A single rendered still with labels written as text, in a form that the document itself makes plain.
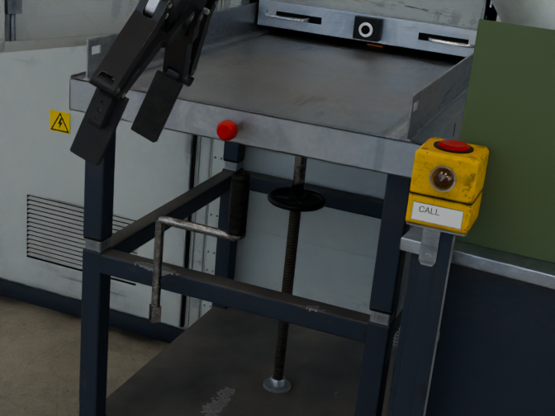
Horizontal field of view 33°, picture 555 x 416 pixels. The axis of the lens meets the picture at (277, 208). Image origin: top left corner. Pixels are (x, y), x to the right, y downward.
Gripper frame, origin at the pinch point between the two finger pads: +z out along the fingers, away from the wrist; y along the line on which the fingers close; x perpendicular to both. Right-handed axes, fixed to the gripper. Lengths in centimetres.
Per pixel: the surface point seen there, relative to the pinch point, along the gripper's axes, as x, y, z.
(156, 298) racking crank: -2, -59, 44
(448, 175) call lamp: 29.7, -29.6, -6.3
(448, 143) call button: 27.9, -34.0, -8.9
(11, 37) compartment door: -53, -77, 22
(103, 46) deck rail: -31, -65, 11
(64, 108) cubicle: -61, -133, 50
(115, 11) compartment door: -46, -101, 14
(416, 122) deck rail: 22, -59, -5
